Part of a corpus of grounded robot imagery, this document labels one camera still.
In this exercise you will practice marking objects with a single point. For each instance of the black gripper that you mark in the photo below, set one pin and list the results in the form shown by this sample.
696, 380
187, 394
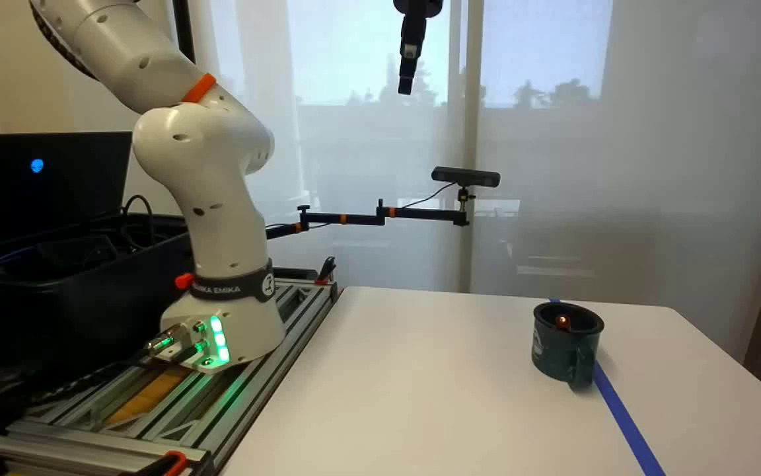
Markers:
419, 17

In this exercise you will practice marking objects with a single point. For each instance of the orange marker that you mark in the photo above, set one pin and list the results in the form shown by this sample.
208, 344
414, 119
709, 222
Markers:
562, 321

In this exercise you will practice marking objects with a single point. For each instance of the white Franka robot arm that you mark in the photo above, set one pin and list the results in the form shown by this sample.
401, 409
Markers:
213, 175

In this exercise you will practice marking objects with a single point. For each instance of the small black orange clamp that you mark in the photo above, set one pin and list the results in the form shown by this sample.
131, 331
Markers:
326, 271

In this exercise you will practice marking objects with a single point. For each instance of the dark green mug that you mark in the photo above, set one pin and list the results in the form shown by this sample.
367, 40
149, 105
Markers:
566, 352

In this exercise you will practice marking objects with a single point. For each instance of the black monitor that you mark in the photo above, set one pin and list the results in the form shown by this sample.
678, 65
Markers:
46, 188

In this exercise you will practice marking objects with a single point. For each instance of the black plastic bin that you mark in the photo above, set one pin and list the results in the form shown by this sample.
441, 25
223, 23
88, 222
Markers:
73, 291

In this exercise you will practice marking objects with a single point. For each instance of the blue tape strip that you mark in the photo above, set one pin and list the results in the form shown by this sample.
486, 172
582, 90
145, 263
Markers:
628, 423

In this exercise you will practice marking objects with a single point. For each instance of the yellow wooden strip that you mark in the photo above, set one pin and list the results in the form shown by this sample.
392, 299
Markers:
147, 398

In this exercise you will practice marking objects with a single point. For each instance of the large black orange clamp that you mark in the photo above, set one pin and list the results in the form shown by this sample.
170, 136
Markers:
174, 464

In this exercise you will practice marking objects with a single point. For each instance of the black bar camera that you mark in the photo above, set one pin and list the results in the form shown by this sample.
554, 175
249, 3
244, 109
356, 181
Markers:
466, 175

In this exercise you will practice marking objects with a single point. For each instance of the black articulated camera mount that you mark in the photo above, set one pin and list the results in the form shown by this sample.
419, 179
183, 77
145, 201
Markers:
356, 214

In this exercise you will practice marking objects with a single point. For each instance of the aluminium extrusion base frame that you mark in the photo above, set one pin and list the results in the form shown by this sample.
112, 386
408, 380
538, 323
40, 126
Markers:
249, 386

